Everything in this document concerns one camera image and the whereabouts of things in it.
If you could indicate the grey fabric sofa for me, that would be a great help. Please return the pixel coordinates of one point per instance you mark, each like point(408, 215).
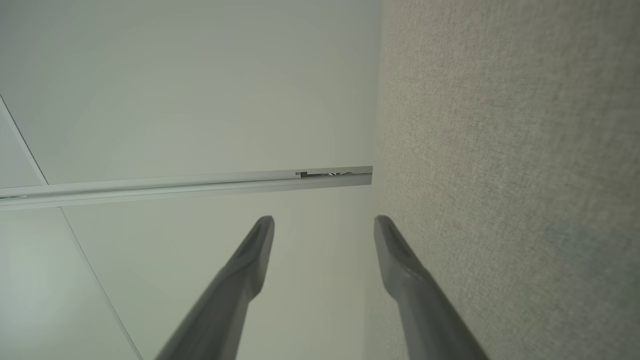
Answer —
point(500, 150)

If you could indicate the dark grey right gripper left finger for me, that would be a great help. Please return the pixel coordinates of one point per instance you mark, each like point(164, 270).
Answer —
point(235, 290)

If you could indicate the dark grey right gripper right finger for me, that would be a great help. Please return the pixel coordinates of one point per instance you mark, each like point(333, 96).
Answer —
point(420, 310)

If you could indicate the vertical partition wall post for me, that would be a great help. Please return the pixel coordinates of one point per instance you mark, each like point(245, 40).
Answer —
point(150, 187)

